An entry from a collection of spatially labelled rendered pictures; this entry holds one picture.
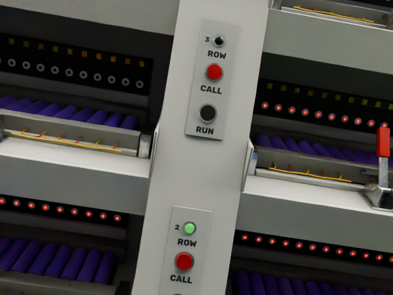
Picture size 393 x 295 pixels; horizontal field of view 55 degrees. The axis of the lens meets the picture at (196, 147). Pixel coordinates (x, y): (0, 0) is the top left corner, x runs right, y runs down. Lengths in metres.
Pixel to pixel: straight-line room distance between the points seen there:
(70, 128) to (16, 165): 0.07
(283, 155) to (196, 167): 0.13
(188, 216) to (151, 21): 0.21
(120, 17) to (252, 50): 0.15
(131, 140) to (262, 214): 0.17
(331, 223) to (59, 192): 0.29
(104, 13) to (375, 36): 0.29
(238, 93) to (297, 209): 0.14
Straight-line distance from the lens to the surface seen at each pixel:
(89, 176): 0.41
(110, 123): 0.49
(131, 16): 0.44
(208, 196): 0.40
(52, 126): 0.46
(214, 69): 0.40
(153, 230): 0.40
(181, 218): 0.40
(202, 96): 0.40
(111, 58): 0.57
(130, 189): 0.40
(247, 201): 0.41
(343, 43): 0.46
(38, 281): 0.51
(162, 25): 0.43
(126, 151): 0.44
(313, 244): 0.60
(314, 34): 0.45
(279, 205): 0.41
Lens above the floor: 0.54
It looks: 2 degrees up
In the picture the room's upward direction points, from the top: 9 degrees clockwise
